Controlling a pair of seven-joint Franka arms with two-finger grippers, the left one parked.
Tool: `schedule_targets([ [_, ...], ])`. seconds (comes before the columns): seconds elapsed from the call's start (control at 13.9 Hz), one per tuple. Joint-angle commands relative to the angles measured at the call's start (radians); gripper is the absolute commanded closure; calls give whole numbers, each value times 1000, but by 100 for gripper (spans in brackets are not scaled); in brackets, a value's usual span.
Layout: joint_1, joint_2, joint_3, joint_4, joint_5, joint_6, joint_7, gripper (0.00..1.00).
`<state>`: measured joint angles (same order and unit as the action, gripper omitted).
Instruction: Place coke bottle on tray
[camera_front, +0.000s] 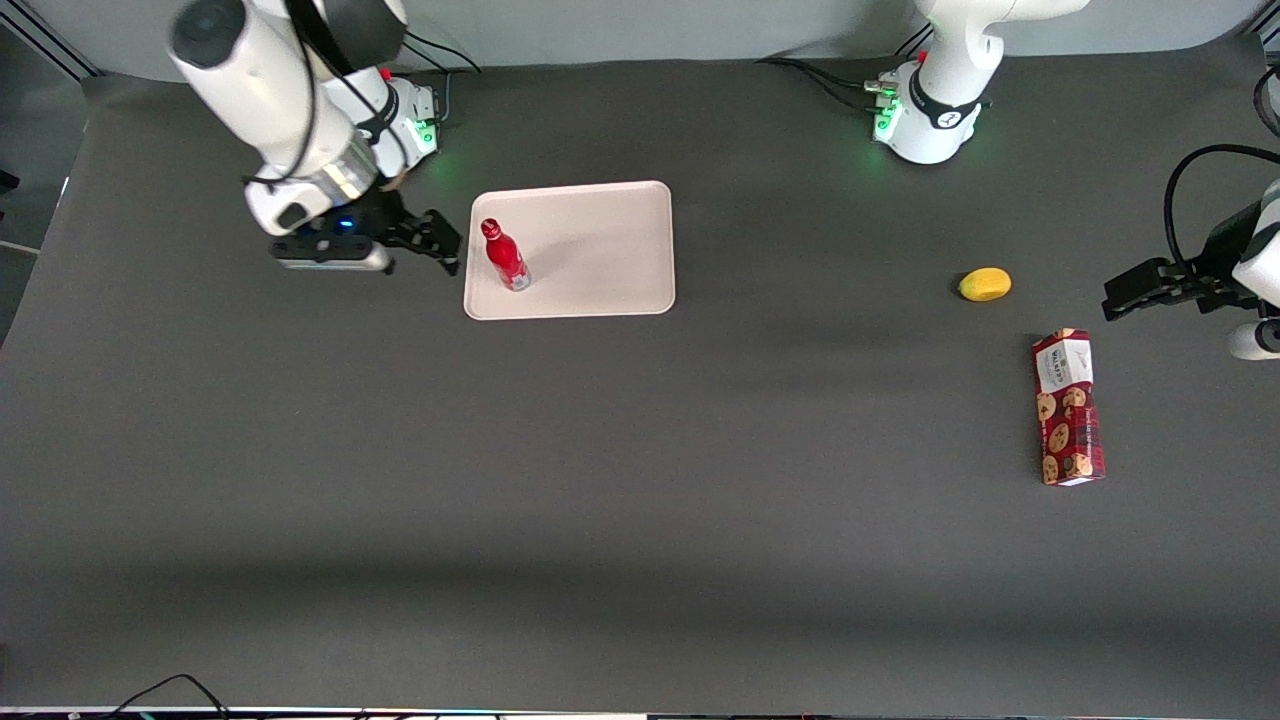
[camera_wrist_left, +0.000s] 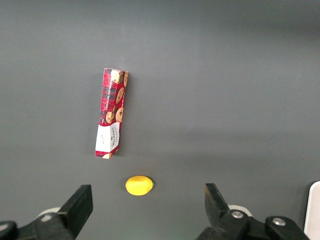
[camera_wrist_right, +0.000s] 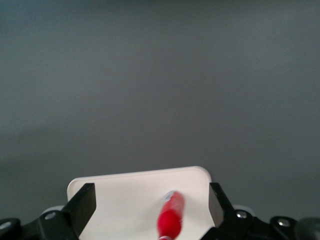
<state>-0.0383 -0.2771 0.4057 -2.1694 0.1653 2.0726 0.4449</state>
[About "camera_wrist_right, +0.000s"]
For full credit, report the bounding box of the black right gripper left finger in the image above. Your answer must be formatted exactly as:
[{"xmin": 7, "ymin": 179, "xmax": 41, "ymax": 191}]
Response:
[{"xmin": 36, "ymin": 182, "xmax": 98, "ymax": 240}]

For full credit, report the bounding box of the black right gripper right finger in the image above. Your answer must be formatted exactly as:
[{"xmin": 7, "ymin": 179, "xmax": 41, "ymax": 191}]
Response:
[{"xmin": 199, "ymin": 182, "xmax": 258, "ymax": 240}]

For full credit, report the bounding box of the red coke bottle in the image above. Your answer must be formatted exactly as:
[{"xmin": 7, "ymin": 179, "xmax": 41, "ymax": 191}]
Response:
[{"xmin": 156, "ymin": 190, "xmax": 186, "ymax": 240}]

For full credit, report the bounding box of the pale pink plastic tray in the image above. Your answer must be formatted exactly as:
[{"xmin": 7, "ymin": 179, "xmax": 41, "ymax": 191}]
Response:
[{"xmin": 66, "ymin": 165, "xmax": 214, "ymax": 240}]

